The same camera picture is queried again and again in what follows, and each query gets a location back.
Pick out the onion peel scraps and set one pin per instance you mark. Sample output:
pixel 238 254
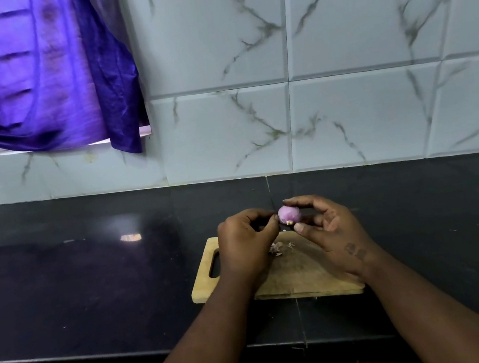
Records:
pixel 276 248

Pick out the wooden cutting board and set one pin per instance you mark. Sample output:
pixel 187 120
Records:
pixel 304 277

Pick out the person's left forearm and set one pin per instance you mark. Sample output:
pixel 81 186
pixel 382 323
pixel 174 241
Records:
pixel 207 351

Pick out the person's right hand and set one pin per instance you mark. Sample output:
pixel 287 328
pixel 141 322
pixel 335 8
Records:
pixel 344 239

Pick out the person's right forearm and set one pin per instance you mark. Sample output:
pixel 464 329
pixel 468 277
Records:
pixel 433 320

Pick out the small pink onion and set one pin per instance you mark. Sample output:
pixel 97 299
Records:
pixel 289 214

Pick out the person's left hand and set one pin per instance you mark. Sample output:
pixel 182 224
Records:
pixel 243 251

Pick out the purple satin curtain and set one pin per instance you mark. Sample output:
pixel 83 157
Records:
pixel 23 73

